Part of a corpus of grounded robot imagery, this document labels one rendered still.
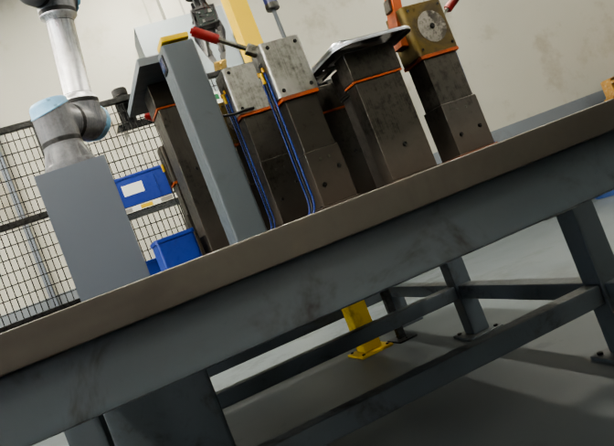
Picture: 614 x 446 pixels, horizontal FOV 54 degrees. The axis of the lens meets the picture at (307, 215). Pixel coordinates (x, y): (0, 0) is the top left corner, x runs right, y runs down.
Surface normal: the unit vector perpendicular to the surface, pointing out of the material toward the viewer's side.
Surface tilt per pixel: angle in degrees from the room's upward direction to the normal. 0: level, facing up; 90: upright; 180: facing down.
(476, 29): 90
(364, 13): 90
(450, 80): 90
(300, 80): 90
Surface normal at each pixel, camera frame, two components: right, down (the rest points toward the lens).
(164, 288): 0.25, -0.12
